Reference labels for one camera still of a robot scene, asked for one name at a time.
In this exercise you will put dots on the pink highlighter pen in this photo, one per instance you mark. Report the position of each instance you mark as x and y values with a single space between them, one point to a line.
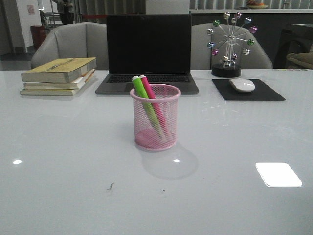
151 95

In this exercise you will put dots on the green highlighter pen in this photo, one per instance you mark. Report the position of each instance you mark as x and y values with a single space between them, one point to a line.
140 91

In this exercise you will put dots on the pink mesh pen holder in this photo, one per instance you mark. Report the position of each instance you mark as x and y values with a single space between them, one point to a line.
145 136

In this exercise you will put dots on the dark grey laptop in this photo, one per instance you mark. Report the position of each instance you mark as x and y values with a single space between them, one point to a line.
157 46

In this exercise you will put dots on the middle cream book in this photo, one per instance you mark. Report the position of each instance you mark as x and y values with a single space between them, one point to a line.
74 85

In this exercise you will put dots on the white computer mouse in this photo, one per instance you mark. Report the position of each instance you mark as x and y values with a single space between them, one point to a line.
242 85

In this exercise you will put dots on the grey armchair right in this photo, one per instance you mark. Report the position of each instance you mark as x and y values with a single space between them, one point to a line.
207 48

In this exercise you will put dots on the grey armchair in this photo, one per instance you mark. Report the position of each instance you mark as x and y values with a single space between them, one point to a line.
84 39
207 48

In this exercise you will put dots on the grey armchair left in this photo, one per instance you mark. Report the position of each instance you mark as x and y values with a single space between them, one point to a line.
84 39

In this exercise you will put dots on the yellow top book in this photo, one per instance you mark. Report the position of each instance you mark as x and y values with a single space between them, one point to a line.
63 70

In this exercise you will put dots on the yellow book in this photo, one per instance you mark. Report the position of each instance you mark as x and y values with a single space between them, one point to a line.
49 92
63 70

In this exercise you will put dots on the black mouse pad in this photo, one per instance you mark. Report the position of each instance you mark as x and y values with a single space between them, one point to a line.
262 91

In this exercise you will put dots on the ferris wheel desk toy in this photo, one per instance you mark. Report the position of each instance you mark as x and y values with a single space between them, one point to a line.
227 67

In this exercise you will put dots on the white box behind laptop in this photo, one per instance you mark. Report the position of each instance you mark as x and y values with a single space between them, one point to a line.
163 7

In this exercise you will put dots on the bottom yellow book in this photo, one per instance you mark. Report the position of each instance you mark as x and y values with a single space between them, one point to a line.
49 92

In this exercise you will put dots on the red trash bin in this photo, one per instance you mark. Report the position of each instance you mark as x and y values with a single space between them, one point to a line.
38 35

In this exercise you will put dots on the fruit bowl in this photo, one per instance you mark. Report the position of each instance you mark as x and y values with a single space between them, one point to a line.
255 4

